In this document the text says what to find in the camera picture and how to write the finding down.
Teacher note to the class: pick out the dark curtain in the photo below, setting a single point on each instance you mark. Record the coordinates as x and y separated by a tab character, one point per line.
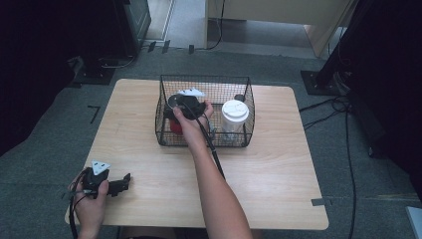
40	59
391	83

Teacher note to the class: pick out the white panel furniture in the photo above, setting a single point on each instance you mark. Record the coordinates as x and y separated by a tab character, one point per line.
278	13

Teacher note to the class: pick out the small black round disc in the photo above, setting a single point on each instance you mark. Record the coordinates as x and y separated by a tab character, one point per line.
239	97

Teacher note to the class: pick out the angled black tape mark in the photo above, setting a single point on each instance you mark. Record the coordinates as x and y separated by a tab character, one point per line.
95	113

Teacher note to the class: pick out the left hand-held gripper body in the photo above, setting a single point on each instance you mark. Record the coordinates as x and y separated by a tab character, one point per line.
91	182

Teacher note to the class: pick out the white flat object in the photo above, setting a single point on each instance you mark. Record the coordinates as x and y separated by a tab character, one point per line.
415	222

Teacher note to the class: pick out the black stand base plate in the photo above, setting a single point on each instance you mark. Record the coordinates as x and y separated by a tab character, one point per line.
320	83
94	74

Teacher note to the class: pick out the grey tape piece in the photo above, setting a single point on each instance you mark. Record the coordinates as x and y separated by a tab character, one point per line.
319	201

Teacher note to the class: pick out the person's right hand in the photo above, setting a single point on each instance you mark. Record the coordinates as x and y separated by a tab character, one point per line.
192	127

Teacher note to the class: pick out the person's left hand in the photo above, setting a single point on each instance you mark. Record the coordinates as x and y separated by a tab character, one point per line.
89	210

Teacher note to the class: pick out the black slanted stand pole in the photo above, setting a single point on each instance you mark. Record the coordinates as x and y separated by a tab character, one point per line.
338	49

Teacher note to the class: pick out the short black tape strip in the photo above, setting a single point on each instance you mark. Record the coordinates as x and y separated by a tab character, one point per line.
191	49

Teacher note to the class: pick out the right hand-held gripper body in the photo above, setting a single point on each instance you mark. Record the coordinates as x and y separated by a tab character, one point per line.
190	104

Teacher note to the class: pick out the clear cup with white lid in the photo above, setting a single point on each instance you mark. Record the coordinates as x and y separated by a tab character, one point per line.
235	114

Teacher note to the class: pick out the dark cabinet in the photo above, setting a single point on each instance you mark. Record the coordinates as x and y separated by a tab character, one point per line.
132	23

